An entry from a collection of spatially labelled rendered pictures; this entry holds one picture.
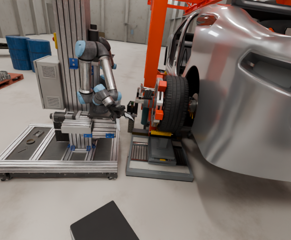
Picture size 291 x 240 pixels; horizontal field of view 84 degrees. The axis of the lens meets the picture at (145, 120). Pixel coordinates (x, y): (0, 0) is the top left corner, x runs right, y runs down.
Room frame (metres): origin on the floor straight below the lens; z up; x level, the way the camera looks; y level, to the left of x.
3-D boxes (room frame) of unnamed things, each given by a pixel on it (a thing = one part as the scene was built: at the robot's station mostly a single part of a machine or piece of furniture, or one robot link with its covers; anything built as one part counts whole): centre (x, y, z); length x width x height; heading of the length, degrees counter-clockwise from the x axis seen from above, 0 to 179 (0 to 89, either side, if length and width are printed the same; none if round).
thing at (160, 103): (1.80, -0.11, 0.85); 0.54 x 0.07 x 0.54; 3
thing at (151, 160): (1.83, -0.27, 0.13); 0.50 x 0.36 x 0.10; 3
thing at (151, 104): (1.80, -0.03, 0.85); 0.21 x 0.14 x 0.14; 93
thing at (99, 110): (1.46, 0.46, 0.87); 0.15 x 0.15 x 0.10
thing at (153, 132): (1.69, -0.21, 0.51); 0.29 x 0.06 x 0.06; 93
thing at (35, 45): (5.35, 3.94, 0.48); 1.30 x 0.80 x 0.96; 97
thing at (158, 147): (1.81, -0.28, 0.32); 0.40 x 0.30 x 0.28; 3
